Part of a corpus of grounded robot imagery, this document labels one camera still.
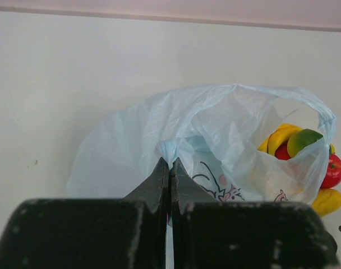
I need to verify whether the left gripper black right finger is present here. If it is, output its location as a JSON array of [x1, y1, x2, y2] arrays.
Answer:
[[170, 159, 340, 268]]

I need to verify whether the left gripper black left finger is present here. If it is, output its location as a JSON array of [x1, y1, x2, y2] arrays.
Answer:
[[0, 159, 169, 268]]

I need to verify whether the green fake fruit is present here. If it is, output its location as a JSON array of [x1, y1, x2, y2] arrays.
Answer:
[[287, 129, 323, 157]]

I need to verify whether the yellow fake banana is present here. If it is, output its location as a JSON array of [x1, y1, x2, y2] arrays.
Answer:
[[329, 143, 335, 155]]

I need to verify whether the light blue plastic bag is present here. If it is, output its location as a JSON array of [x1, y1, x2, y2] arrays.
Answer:
[[67, 84, 337, 204]]

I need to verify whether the yellow fake lemon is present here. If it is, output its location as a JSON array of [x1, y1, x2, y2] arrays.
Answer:
[[257, 123, 302, 156]]

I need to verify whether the yellow fake mango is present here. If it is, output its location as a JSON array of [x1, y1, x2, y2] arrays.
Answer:
[[311, 189, 341, 217]]

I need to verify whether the red fake pepper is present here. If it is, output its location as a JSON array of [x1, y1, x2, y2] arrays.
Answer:
[[320, 154, 341, 189]]

